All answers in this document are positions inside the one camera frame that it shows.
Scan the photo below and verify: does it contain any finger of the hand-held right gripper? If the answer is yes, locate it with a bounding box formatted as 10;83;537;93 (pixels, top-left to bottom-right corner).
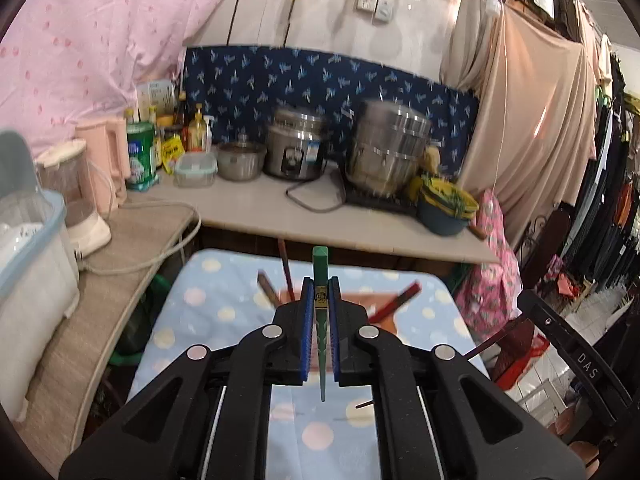
517;289;566;346

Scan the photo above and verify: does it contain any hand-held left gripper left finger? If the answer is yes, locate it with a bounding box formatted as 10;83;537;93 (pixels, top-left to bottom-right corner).
59;276;315;480

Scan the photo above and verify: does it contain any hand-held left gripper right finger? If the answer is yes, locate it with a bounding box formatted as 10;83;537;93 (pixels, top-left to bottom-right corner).
327;276;586;480

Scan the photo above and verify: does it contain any green chopstick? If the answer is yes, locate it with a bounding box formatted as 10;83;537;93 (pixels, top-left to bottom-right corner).
311;246;331;403

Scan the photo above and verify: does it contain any red chopstick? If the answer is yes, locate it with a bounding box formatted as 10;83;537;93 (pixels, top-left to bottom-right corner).
370;282;422;323

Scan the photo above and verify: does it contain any pink floral bag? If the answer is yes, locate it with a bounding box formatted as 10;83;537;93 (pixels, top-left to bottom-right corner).
455;190;523;346

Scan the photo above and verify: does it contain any dark metal chair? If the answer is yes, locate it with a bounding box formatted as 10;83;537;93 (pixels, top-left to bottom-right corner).
520;205;573;291

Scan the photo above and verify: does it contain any blue dotted tablecloth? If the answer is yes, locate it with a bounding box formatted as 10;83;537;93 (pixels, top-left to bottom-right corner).
127;250;491;480

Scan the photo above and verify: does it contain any wooden counter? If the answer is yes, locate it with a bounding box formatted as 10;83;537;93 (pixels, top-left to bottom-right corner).
15;165;501;441

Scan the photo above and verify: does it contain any black induction cooktop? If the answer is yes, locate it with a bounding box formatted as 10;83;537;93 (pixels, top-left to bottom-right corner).
342;170;426;217

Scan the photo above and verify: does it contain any blue basin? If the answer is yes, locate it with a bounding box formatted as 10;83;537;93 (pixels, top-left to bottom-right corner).
417;175;481;237

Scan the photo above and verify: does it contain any row of hanging clothes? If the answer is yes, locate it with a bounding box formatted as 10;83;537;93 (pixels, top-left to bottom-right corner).
540;0;640;311

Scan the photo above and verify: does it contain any green basin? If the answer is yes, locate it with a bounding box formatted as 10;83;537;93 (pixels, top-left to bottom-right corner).
107;275;171;368

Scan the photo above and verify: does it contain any beige curtain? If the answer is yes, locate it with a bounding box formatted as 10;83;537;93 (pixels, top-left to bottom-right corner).
440;0;608;261

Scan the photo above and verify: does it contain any small pot with glass lid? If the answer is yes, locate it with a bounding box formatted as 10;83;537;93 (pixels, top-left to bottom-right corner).
216;135;268;182

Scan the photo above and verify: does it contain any steel rice cooker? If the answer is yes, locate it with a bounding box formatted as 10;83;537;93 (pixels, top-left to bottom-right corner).
263;107;328;181

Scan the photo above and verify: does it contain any brown root vegetable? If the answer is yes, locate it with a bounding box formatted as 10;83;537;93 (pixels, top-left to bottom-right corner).
422;147;444;176

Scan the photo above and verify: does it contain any large steel steamer pot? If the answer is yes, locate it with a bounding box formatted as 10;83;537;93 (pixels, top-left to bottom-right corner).
345;99;433;196

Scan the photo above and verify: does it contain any clear food container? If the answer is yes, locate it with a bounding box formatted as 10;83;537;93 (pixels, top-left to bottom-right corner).
174;152;218;188

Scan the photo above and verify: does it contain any yellow packet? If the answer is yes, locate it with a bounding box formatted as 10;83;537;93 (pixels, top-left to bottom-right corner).
161;135;185;176

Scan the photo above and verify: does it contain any yellow dish soap bottle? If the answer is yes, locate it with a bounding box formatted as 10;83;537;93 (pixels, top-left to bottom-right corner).
187;104;213;153

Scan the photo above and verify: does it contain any green and white canister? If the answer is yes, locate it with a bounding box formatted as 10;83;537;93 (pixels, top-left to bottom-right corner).
126;121;160;191

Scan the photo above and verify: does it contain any navy printed cloth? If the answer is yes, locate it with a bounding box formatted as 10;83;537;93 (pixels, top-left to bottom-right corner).
180;45;481;176

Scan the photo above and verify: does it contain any pink electric kettle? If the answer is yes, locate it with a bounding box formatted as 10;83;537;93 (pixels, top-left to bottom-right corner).
75;115;132;211

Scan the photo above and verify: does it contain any white clear-jar appliance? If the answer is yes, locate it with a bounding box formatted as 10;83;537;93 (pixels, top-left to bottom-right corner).
35;140;113;259

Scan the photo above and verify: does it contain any pale paper carton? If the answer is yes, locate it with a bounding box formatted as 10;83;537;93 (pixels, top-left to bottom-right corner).
137;80;176;123

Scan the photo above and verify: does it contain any white storage box blue lid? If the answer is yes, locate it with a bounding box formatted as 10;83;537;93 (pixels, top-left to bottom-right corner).
0;130;81;421

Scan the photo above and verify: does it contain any pink floral cloth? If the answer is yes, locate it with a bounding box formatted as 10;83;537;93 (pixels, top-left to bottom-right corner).
0;0;253;146

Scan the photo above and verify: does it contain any black power cable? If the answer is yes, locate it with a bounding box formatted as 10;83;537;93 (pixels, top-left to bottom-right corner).
285;160;351;213

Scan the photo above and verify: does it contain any white power cable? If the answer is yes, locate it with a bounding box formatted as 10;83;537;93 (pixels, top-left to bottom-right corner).
75;200;203;277

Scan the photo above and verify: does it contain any white wall outlet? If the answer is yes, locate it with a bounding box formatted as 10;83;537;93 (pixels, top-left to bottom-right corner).
357;0;396;24

